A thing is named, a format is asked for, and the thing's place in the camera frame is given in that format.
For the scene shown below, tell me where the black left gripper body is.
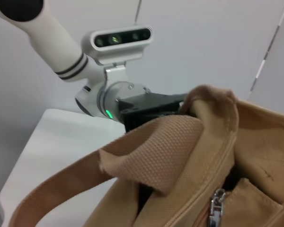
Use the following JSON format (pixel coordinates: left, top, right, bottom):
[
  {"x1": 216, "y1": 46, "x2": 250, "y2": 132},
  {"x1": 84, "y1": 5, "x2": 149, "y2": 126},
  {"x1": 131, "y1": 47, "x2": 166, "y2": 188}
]
[{"x1": 115, "y1": 92, "x2": 189, "y2": 133}]

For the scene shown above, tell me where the khaki canvas food bag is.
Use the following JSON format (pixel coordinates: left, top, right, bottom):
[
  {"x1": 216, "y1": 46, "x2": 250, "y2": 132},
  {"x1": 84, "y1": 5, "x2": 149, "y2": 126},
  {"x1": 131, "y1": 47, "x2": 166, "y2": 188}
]
[{"x1": 10, "y1": 84, "x2": 284, "y2": 227}]

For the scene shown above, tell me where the silver camera mount bracket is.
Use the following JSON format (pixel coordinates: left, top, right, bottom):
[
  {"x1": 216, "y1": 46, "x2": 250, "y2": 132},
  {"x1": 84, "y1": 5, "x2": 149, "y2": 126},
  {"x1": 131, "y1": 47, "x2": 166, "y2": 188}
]
[{"x1": 103, "y1": 61, "x2": 129, "y2": 89}]

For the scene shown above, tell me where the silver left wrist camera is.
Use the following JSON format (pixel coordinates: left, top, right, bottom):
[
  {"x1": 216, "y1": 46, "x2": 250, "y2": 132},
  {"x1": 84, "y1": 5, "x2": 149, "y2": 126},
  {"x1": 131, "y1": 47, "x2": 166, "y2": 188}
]
[{"x1": 81, "y1": 24, "x2": 154, "y2": 67}]

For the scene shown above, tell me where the thin grey camera cable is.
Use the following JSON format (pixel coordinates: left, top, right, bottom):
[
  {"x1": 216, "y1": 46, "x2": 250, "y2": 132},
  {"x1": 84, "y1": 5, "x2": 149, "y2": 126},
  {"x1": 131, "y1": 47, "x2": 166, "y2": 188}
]
[{"x1": 134, "y1": 0, "x2": 142, "y2": 26}]

